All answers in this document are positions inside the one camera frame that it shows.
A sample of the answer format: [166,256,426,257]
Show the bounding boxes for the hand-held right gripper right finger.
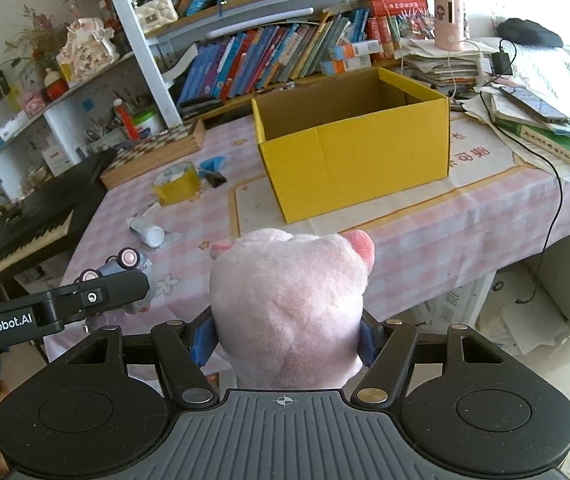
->
[354,310,508,406]

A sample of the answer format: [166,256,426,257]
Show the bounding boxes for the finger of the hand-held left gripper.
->
[40,271,150,322]

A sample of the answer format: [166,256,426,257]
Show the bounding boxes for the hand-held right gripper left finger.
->
[62,314,220,406]

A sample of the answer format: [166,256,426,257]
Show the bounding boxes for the grey toy car pink wheels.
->
[77,246,154,317]

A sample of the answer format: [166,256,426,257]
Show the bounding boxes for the pink plush toy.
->
[209,227,376,391]

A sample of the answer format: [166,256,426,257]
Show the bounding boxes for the yellow tape roll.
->
[151,161,200,206]

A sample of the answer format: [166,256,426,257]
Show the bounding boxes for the yellow cardboard box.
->
[251,66,450,225]

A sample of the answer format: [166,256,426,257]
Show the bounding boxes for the desktop with pink checked cloth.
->
[45,105,570,376]

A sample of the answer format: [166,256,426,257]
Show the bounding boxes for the small white bottle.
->
[127,215,166,248]

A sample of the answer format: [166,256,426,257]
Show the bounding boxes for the black electronic keyboard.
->
[0,147,118,296]

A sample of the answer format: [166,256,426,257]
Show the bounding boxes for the white box red label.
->
[42,140,73,176]

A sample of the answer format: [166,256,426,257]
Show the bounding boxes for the wooden chessboard box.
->
[100,119,206,190]

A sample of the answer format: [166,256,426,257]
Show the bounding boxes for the pen holder with pens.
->
[85,87,132,147]

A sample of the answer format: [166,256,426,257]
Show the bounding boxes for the blue cloth piece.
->
[199,156,226,177]

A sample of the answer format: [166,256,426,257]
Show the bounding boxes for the white jar green lid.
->
[132,110,164,137]

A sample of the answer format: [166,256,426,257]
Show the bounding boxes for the red tassel ornament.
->
[114,99,138,140]

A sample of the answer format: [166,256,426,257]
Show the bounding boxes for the red white doll jar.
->
[42,67,70,101]

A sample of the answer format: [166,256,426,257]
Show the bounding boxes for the floral ceramic ornament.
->
[56,16,120,83]

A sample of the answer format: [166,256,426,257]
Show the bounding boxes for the white bookshelf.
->
[0,0,458,241]

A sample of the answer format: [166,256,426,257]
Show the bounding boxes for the green thick book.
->
[495,110,570,176]

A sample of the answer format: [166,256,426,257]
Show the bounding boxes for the dried flower bouquet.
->
[7,5,68,66]

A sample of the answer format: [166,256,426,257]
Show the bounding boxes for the orange white small box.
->
[321,56,372,75]
[334,40,384,59]

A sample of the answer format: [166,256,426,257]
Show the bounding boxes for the stack of papers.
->
[402,37,498,96]

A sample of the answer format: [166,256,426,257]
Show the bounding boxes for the white quilted pearl handbag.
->
[131,0,178,26]

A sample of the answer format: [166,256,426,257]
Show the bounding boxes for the smartphone with patterned case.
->
[500,85,568,123]

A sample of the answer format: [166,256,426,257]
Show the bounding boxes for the white shelf lamp bar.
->
[207,7,314,41]

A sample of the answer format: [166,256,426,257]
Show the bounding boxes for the black power adapter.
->
[492,52,514,77]

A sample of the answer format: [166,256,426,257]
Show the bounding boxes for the pink tabletop device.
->
[433,0,467,52]

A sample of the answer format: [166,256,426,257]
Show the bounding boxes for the red book box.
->
[369,0,428,51]

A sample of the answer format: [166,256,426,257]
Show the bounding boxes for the black pouch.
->
[497,18,564,49]

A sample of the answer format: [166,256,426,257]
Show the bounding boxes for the black cable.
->
[479,40,566,306]

